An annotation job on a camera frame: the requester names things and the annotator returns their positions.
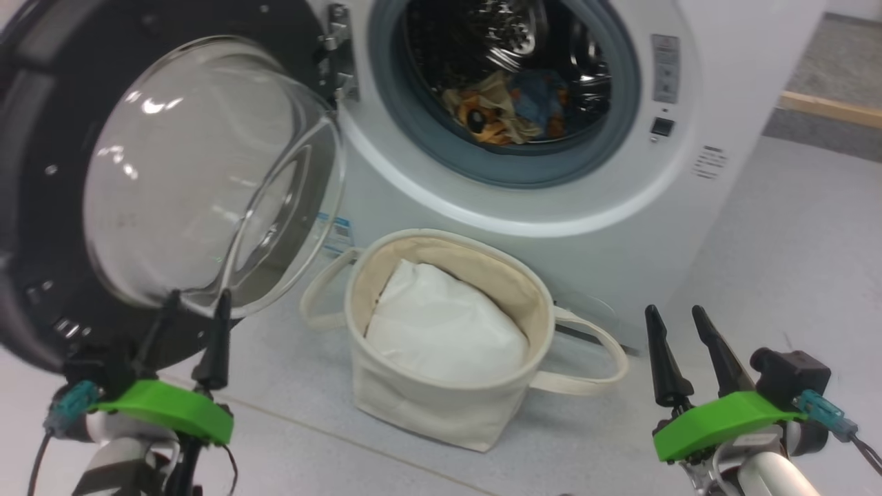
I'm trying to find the steel washing drum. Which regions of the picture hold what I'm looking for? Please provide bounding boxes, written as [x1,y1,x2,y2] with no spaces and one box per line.
[403,0,614,145]

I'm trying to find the blue energy label sticker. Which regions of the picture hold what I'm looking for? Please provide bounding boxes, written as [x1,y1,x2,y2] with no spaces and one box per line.
[317,210,353,256]

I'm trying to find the right cable teal connector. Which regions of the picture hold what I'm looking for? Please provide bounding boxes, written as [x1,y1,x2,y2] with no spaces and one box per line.
[792,389,882,476]

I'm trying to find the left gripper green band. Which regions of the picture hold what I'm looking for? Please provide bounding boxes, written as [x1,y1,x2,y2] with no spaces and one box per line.
[96,289,234,446]

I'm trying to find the white front-load washing machine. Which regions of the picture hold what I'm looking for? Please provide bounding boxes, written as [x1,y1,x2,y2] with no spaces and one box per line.
[303,0,828,345]

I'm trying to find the metal door hinge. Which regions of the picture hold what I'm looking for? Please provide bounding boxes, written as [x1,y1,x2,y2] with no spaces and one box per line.
[317,3,360,104]

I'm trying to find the left cable teal connector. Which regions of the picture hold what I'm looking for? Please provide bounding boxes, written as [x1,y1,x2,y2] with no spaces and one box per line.
[28,380,104,496]

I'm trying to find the small black text label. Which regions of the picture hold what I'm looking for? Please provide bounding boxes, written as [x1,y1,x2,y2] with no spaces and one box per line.
[693,145,728,180]

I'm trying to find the black round glass door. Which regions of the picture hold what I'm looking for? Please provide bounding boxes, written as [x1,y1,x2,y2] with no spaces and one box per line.
[0,0,345,376]

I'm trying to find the grey rubber door gasket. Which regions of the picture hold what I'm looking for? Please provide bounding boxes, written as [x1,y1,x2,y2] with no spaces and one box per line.
[367,0,642,188]

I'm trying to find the blue and cream bear garment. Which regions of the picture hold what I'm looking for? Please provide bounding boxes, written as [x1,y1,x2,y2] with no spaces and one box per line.
[441,69,545,147]

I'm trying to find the blue bear-print garment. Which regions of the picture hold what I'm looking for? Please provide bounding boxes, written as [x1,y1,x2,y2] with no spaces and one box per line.
[510,68,573,138]

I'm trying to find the cable teal connector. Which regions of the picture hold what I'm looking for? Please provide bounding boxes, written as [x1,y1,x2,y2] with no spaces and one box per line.
[28,380,104,496]
[792,389,882,476]

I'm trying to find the cream canvas laundry basket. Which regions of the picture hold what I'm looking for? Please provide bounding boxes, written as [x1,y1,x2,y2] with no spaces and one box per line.
[300,229,629,453]

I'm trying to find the grey instruction sticker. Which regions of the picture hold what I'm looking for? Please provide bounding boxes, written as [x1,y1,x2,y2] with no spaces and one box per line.
[651,33,681,104]

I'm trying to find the white cloth in basket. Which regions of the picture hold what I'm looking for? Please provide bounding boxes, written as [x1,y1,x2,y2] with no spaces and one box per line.
[364,258,530,388]

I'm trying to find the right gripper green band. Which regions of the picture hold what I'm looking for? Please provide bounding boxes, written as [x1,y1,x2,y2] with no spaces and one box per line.
[644,305,807,464]

